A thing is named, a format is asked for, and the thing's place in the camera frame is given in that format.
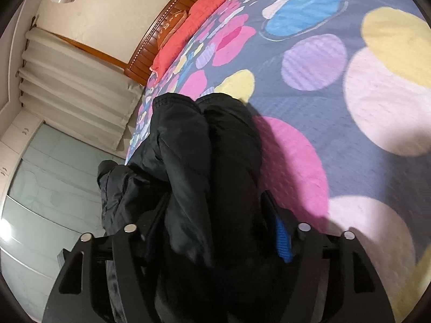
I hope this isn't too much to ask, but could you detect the colourful circle-pattern bedspread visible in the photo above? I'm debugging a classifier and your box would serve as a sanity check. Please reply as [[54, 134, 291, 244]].
[[130, 0, 430, 322]]

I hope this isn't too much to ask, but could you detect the red folded blanket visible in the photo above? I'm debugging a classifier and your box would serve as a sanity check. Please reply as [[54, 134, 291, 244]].
[[151, 0, 226, 84]]

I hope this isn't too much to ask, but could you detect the beige curtain by headboard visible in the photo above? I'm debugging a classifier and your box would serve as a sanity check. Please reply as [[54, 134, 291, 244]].
[[18, 27, 143, 152]]

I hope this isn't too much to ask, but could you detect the wooden headboard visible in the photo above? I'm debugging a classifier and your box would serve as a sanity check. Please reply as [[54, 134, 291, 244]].
[[124, 0, 240, 87]]

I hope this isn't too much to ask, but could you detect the frosted glass wardrobe door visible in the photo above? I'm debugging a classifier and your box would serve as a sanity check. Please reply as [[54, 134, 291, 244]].
[[1, 124, 124, 322]]

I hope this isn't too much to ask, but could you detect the orange patterned pillow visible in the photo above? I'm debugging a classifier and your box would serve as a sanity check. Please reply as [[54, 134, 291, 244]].
[[157, 10, 188, 50]]

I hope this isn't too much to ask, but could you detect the black quilted jacket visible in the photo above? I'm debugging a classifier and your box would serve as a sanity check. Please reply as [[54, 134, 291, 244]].
[[97, 93, 289, 322]]

